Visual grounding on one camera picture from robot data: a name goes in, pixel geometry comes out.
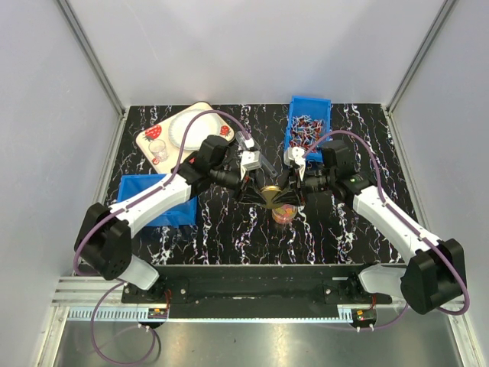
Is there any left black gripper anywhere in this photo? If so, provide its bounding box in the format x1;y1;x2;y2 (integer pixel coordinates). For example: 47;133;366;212
211;165;268;206

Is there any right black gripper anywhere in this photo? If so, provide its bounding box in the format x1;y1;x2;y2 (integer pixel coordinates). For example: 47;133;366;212
272;165;335;208

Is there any white round jar lid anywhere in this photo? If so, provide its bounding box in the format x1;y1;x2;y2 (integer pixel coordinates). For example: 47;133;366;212
260;185;283;209

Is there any clear glass jar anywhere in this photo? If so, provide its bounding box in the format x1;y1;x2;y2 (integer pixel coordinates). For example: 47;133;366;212
272;204;298;225

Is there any clear plastic scoop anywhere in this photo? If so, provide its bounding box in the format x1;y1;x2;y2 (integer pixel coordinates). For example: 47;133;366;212
235;131;278;178

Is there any blue bin of star candies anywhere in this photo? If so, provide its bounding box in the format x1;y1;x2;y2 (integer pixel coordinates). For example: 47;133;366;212
111;174;197;232

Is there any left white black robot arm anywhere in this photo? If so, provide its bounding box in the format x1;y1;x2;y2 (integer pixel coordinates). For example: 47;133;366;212
73;135;261;303

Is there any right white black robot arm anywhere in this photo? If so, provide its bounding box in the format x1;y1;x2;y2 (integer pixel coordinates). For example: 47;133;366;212
275;140;470;315

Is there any blue bin of wrapped candies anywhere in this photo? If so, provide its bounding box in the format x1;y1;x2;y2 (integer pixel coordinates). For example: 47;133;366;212
284;96;332;151

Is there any white paper plate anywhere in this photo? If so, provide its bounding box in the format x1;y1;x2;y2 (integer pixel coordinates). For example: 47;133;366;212
168;109;221;151

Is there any strawberry pattern tray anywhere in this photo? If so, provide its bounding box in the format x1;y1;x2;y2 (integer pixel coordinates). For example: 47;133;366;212
135;102;235;174

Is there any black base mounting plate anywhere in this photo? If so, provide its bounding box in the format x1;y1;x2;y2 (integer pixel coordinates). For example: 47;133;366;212
121;265;392;312

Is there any small clear glass cup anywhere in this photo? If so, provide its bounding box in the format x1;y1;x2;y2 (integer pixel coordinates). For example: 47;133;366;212
148;139;168;162

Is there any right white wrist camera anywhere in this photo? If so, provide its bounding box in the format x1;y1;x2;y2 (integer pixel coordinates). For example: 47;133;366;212
283;147;306;180

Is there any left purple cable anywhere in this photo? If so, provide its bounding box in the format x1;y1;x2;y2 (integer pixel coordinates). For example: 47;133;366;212
72;109;253;364

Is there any white slotted cable duct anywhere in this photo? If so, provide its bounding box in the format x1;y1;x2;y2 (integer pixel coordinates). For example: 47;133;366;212
67;305;377;323

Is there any aluminium frame rail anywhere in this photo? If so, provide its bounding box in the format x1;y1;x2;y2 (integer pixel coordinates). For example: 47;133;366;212
51;277;469;309

